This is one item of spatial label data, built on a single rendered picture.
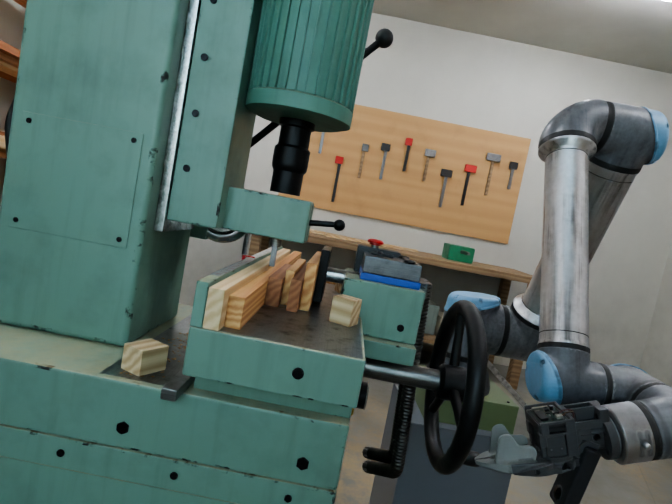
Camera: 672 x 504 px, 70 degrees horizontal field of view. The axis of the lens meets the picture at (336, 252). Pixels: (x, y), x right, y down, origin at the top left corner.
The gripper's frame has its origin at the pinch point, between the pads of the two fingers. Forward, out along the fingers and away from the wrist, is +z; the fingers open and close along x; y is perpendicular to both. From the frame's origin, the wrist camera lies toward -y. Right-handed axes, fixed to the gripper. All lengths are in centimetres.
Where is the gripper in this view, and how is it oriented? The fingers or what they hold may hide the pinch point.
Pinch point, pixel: (483, 464)
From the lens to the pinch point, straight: 87.3
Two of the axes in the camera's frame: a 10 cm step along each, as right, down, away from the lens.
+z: -9.9, 1.5, 0.4
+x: -0.3, 0.8, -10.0
